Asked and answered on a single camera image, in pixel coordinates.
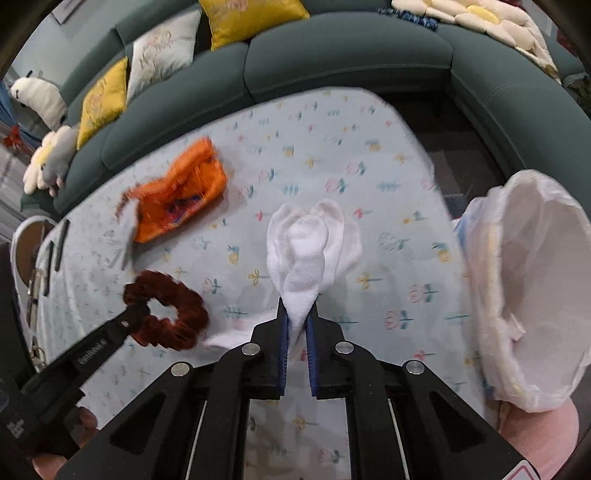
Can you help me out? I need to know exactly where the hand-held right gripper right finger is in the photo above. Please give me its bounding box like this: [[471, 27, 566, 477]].
[[306, 305, 532, 480]]

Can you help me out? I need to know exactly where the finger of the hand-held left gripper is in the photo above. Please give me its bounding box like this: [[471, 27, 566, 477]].
[[23, 305, 151, 394]]

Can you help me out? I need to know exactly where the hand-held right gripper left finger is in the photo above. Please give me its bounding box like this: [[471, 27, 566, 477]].
[[55, 298, 289, 480]]

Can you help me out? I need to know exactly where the brown velvet scrunchie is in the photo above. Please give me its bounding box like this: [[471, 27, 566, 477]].
[[122, 270, 211, 349]]

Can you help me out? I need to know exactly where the white cloth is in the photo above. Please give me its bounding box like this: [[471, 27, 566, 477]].
[[266, 198, 363, 365]]

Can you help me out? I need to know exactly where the trash bin with white bag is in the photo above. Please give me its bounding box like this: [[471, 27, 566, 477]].
[[455, 168, 591, 414]]

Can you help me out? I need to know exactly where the person's left hand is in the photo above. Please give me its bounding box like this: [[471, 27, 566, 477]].
[[30, 406, 100, 480]]

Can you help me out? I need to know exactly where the orange fabric pouch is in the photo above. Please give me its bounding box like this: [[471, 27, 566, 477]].
[[131, 136, 228, 244]]

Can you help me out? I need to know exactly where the small white flower cushion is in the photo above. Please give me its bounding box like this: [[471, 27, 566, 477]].
[[22, 126, 70, 195]]

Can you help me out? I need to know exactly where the floral tablecloth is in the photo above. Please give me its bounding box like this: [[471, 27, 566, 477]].
[[11, 85, 490, 480]]

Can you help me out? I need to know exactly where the small yellow embroidered cushion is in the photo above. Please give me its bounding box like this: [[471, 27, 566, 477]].
[[76, 56, 129, 151]]

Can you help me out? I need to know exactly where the blue curtain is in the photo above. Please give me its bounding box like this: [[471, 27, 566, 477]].
[[0, 88, 28, 139]]

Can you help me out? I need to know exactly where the white panda plush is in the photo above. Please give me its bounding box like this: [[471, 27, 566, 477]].
[[9, 69, 69, 130]]

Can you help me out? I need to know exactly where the teal fabric sofa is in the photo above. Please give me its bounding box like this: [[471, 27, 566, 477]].
[[18, 0, 591, 222]]

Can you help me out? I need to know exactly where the grey embroidered cushion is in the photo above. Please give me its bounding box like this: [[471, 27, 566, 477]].
[[126, 8, 203, 103]]

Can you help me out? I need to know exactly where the large yellow embroidered cushion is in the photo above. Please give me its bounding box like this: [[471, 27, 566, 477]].
[[198, 0, 311, 51]]

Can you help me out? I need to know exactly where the blue patterned cloth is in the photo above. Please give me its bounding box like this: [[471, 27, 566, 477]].
[[378, 6, 439, 32]]

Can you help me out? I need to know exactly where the large white flower cushion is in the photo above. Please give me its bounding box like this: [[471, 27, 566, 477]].
[[455, 0, 541, 54], [392, 0, 462, 24]]

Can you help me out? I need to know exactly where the wall picture frame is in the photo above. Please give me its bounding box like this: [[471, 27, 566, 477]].
[[51, 0, 88, 24]]

